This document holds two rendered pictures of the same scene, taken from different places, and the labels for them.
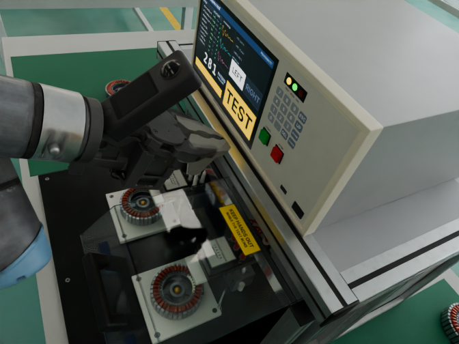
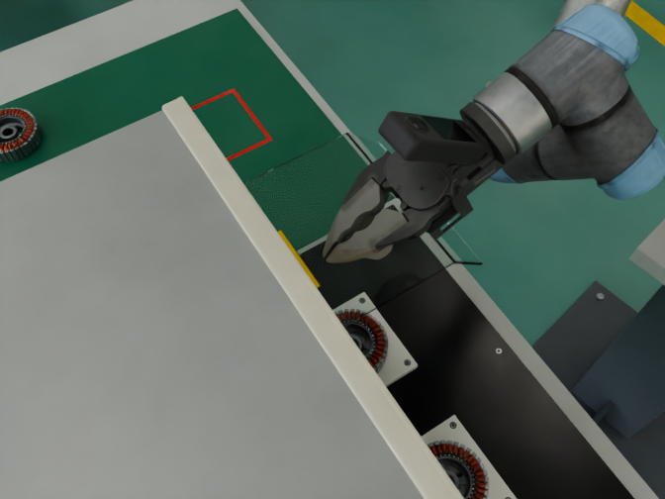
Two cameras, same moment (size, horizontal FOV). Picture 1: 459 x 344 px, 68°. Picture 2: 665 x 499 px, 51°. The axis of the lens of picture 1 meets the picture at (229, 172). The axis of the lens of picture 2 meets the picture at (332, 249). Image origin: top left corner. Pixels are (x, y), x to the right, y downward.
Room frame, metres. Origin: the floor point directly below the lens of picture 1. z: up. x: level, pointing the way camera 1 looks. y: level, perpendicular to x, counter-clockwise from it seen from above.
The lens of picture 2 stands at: (0.73, 0.05, 1.79)
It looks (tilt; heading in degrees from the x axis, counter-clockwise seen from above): 59 degrees down; 185
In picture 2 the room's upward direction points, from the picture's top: straight up
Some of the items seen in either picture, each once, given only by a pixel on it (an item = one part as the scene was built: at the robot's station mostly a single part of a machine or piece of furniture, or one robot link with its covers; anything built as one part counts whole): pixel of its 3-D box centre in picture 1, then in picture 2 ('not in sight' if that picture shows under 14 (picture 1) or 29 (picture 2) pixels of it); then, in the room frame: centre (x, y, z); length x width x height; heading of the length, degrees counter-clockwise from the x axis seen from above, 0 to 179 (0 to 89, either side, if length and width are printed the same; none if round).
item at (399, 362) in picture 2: not in sight; (350, 351); (0.31, 0.04, 0.78); 0.15 x 0.15 x 0.01; 38
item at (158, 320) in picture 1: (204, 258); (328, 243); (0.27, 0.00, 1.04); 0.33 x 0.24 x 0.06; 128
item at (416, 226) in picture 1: (310, 126); not in sight; (0.60, -0.14, 1.09); 0.68 x 0.44 x 0.05; 38
